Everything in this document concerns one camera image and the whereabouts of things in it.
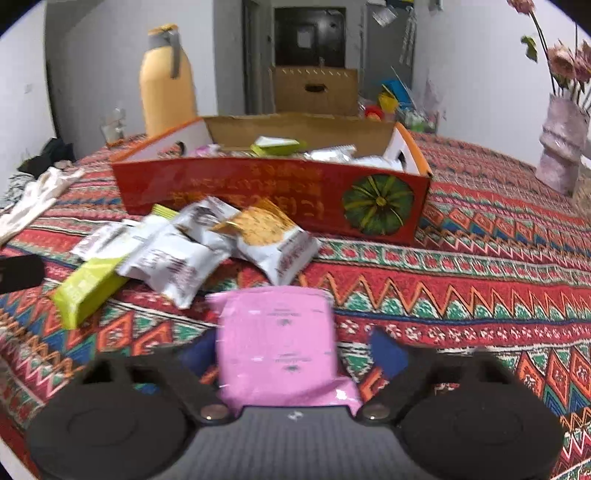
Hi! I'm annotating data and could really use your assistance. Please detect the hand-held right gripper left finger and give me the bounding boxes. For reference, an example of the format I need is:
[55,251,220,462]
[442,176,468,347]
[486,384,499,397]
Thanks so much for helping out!
[90,329,230,425]

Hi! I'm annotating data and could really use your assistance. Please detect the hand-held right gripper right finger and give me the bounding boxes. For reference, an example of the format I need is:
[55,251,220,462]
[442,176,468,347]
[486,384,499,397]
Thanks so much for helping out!
[355,327,523,424]

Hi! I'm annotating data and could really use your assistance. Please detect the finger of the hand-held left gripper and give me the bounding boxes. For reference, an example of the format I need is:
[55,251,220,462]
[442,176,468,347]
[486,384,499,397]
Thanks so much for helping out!
[0,254,45,294]

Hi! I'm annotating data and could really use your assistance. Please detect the pink snack packet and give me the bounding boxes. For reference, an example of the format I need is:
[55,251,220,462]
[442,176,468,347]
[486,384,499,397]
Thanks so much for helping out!
[205,285,363,416]

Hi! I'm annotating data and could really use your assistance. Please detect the pile of snack packets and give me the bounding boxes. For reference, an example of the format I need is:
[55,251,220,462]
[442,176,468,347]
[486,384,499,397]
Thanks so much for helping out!
[189,136,408,169]
[51,196,322,331]

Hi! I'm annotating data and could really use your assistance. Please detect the orange cardboard box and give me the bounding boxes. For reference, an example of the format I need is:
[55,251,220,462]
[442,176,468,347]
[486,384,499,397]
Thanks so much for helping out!
[109,112,434,247]

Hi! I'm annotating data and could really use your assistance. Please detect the white cloth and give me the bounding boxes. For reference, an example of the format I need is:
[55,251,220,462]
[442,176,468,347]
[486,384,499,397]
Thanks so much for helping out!
[0,167,86,246]

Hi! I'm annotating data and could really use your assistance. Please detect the patterned woven tablecloth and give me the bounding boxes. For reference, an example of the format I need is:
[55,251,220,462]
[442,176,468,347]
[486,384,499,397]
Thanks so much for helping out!
[0,131,591,480]

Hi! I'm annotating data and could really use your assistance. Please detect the black bag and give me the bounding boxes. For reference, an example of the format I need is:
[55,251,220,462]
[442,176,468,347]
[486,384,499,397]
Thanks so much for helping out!
[18,137,77,179]

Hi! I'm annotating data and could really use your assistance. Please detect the clear drinking glass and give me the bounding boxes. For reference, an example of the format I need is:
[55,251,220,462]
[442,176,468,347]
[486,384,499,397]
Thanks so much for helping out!
[102,108,128,147]

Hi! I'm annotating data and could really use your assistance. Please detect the yellow thermos jug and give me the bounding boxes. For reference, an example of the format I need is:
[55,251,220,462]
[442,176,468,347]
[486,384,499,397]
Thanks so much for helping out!
[139,24,199,137]

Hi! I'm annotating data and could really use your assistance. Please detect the blue plastic item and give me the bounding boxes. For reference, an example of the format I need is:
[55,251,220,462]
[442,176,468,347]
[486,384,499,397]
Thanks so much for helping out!
[381,79,410,100]

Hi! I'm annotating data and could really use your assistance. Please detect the pink textured vase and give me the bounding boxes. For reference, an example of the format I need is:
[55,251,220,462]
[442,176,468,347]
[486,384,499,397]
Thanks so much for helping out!
[535,92,591,196]

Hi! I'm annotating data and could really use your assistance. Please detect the grey refrigerator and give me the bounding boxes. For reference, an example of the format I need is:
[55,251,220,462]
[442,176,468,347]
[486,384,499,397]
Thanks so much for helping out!
[362,0,419,89]

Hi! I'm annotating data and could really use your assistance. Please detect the white folded umbrella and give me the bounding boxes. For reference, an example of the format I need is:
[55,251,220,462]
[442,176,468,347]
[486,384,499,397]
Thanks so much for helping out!
[399,9,419,66]

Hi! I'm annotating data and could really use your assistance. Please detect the dark brown door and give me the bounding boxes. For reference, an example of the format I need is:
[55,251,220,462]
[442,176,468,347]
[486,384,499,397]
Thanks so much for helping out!
[274,7,347,70]

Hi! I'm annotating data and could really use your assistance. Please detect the dried pink roses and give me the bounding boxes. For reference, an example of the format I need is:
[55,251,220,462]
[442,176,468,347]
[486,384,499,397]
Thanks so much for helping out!
[507,0,591,105]

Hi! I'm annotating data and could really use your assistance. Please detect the wire basket with bottles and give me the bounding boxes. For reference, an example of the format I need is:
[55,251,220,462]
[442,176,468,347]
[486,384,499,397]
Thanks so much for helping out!
[397,104,440,135]

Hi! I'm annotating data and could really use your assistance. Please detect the brown carton with handle hole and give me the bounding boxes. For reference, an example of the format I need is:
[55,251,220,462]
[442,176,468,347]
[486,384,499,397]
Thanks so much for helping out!
[270,67,360,116]

